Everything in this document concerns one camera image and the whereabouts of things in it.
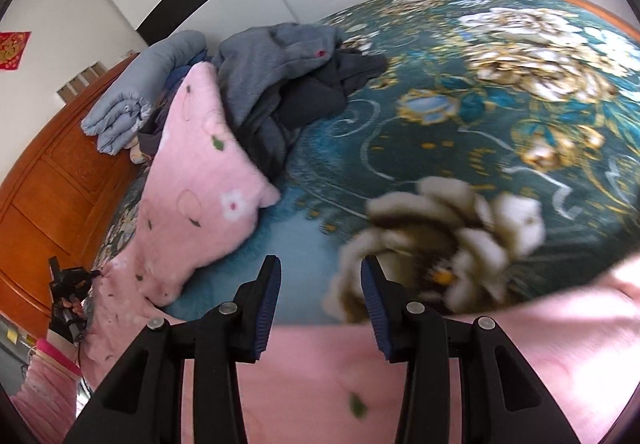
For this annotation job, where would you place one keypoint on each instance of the folded yellow floral blanket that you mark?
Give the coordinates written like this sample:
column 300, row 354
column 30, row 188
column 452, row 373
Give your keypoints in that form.
column 137, row 156

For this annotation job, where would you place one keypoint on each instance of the folded grey-blue quilt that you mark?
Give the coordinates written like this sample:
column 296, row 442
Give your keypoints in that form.
column 117, row 116

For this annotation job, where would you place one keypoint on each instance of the orange wooden headboard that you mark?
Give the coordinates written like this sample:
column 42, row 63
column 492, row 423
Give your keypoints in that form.
column 57, row 202

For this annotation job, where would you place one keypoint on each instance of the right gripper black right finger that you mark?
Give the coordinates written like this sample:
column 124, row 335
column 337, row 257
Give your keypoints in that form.
column 466, row 372

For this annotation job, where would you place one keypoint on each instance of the grey-blue garment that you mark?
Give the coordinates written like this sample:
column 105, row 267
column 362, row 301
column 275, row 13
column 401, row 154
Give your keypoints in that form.
column 251, row 65

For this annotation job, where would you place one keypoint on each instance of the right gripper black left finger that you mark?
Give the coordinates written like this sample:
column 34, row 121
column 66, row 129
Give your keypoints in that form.
column 169, row 367

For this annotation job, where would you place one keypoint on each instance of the red paper wall decoration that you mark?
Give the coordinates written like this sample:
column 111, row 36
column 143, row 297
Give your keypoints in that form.
column 12, row 47

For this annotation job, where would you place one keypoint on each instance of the dark grey cartoon sweatshirt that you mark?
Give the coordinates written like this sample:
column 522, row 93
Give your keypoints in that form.
column 324, row 92

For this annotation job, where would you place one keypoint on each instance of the teal floral bed cover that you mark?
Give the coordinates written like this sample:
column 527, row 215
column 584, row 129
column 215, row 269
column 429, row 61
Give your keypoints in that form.
column 537, row 99

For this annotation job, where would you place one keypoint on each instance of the pink fleece floral blanket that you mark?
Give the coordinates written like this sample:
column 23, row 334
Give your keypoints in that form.
column 202, row 200

